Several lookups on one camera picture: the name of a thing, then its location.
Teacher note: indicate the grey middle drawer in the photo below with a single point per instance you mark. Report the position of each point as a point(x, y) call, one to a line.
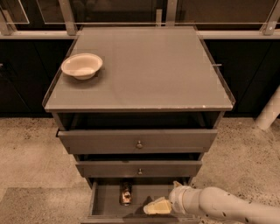
point(128, 169)

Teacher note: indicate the metal top drawer knob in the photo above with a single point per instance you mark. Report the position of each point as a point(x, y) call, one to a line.
point(139, 145)

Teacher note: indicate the grey drawer cabinet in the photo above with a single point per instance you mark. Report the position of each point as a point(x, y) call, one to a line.
point(148, 81)

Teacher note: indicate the grey top drawer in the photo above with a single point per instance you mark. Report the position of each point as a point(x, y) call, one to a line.
point(124, 141)

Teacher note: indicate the grey metal railing frame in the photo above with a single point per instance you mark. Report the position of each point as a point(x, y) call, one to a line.
point(207, 19)

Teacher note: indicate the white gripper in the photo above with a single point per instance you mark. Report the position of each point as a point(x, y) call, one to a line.
point(176, 199)

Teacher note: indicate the grey bottom drawer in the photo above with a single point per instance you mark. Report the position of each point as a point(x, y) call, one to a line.
point(106, 206)

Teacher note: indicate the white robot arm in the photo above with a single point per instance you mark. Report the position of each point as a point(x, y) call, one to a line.
point(240, 181)

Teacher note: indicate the white paper bowl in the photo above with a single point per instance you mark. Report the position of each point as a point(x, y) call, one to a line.
point(82, 66)

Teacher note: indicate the grey drawer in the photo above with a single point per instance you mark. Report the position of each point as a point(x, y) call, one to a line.
point(106, 206)
point(124, 141)
point(128, 169)

